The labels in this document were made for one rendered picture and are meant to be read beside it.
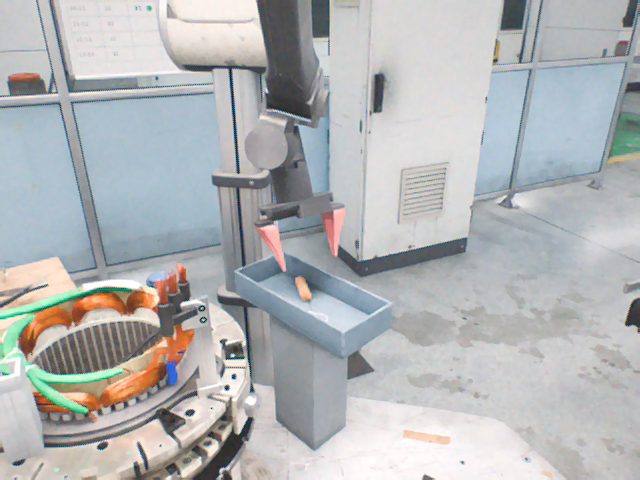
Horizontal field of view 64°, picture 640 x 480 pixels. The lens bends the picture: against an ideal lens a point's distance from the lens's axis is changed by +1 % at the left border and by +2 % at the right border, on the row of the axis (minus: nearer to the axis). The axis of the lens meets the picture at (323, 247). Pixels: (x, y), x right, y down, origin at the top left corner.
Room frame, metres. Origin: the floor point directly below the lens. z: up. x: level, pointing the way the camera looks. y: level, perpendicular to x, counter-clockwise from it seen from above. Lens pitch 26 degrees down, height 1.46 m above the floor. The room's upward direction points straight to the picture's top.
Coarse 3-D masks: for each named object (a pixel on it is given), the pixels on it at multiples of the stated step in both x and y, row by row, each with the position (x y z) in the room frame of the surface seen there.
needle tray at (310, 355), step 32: (288, 256) 0.80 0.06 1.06; (256, 288) 0.69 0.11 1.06; (288, 288) 0.75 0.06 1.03; (320, 288) 0.74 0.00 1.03; (352, 288) 0.69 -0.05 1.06; (288, 320) 0.64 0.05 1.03; (320, 320) 0.59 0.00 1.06; (352, 320) 0.65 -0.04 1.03; (384, 320) 0.62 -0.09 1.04; (288, 352) 0.66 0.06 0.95; (320, 352) 0.63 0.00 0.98; (352, 352) 0.57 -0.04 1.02; (288, 384) 0.66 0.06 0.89; (320, 384) 0.63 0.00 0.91; (288, 416) 0.67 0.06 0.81; (320, 416) 0.63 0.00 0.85
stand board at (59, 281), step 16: (0, 272) 0.73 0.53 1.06; (16, 272) 0.73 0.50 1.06; (32, 272) 0.73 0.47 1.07; (48, 272) 0.73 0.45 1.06; (64, 272) 0.73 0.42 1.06; (0, 288) 0.68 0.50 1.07; (48, 288) 0.68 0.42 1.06; (64, 288) 0.68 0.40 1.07; (0, 320) 0.59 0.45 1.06; (16, 320) 0.59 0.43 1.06
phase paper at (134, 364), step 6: (174, 336) 0.45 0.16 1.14; (162, 342) 0.43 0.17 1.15; (144, 354) 0.41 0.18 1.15; (150, 354) 0.41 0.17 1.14; (132, 360) 0.40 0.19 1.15; (138, 360) 0.40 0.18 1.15; (144, 360) 0.41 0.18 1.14; (162, 360) 0.43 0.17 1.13; (132, 366) 0.40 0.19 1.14; (138, 366) 0.40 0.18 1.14; (144, 366) 0.41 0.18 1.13
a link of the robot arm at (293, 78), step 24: (264, 0) 0.56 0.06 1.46; (288, 0) 0.55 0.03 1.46; (264, 24) 0.59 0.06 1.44; (288, 24) 0.58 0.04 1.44; (288, 48) 0.61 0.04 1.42; (312, 48) 0.67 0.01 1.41; (288, 72) 0.65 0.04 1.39; (312, 72) 0.68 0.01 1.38; (288, 96) 0.69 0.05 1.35; (312, 96) 0.70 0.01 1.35
